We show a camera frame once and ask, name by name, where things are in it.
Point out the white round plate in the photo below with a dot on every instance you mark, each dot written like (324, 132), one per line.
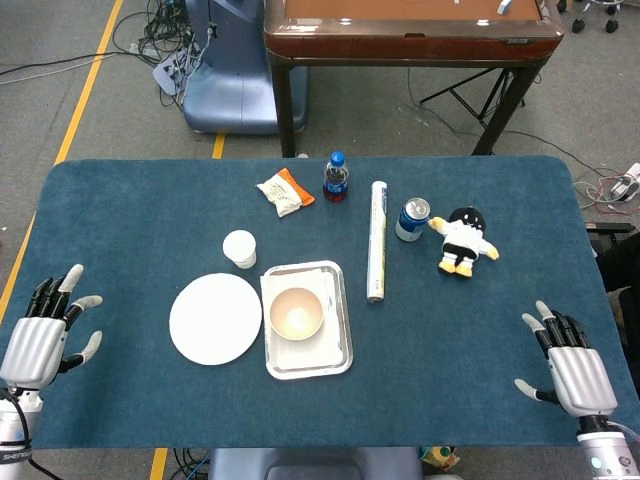
(215, 320)

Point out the brown mahjong table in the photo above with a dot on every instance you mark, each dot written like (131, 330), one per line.
(410, 45)

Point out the black swivel stool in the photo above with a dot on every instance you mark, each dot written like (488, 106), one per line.
(595, 10)

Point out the black white penguin plush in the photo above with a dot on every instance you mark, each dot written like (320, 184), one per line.
(465, 240)

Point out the single white blue mahjong tile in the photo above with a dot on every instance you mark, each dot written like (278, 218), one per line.
(504, 6)

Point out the white paper tray liner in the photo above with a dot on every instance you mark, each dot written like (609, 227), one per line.
(310, 356)

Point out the white floor power strip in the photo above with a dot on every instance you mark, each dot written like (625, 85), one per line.
(170, 75)

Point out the white paper cup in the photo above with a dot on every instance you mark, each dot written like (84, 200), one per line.
(240, 247)

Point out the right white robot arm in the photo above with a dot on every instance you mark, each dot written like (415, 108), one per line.
(607, 455)

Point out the beige bowl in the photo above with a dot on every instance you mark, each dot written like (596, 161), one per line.
(296, 315)

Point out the blue grey robot torso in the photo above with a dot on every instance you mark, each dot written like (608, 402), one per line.
(310, 465)

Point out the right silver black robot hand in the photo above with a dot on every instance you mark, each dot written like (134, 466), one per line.
(580, 380)

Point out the black chair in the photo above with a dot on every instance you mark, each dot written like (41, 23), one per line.
(622, 270)

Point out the white orange snack packet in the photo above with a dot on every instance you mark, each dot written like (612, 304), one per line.
(285, 192)

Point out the blue white soda can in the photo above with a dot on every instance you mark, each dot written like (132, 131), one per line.
(411, 225)

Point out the cola bottle blue cap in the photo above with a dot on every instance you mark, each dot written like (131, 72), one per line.
(335, 187)

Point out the plastic wrap roll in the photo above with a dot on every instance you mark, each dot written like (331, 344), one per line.
(377, 240)

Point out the blue table cloth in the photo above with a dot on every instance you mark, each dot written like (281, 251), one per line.
(450, 350)

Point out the blue grey machine base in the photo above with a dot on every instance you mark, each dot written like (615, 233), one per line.
(235, 75)

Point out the shiny metal tray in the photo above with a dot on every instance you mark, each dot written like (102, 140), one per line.
(345, 320)

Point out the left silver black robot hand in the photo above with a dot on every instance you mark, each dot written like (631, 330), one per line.
(32, 345)

